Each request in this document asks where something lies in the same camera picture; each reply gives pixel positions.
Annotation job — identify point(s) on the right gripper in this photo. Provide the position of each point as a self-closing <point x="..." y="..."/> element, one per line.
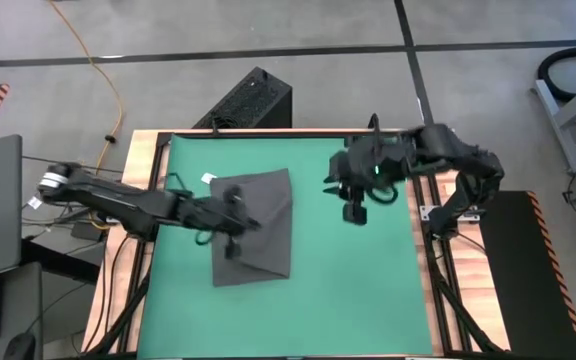
<point x="363" y="170"/>

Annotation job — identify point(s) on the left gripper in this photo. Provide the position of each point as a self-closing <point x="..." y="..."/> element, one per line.
<point x="213" y="217"/>

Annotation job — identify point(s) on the grey towel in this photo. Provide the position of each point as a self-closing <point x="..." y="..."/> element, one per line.
<point x="268" y="235"/>

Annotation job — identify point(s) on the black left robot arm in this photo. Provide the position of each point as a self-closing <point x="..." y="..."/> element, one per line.
<point x="113" y="200"/>

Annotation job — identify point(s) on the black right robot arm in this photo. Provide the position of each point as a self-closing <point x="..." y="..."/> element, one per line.
<point x="468" y="165"/>

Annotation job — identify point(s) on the green table mat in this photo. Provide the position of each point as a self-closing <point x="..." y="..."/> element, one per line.
<point x="343" y="280"/>

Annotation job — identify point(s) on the black computer tower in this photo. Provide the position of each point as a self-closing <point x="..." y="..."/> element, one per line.
<point x="248" y="100"/>

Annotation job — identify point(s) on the grey metal stand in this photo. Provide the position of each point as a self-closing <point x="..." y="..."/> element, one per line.
<point x="558" y="127"/>

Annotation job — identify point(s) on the black computer mouse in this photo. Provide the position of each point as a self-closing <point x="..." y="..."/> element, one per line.
<point x="19" y="347"/>

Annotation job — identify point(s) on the silver aluminium bracket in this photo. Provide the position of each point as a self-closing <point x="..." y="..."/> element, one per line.
<point x="425" y="212"/>

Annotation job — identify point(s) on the black aluminium table frame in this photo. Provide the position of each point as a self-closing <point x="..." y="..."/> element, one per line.
<point x="443" y="280"/>

